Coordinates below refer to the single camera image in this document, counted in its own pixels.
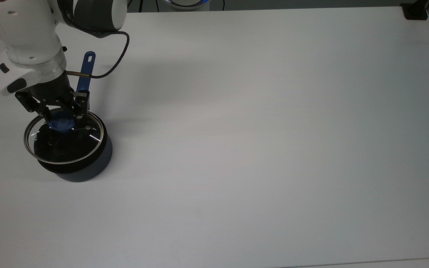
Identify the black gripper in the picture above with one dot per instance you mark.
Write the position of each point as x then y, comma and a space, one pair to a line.
52, 93

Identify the glass lid with blue knob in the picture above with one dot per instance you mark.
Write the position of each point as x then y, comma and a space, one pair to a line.
62, 123

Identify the robot arm base blue light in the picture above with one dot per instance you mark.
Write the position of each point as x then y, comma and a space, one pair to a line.
188, 3

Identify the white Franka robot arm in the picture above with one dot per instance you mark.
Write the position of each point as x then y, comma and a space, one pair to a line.
28, 33

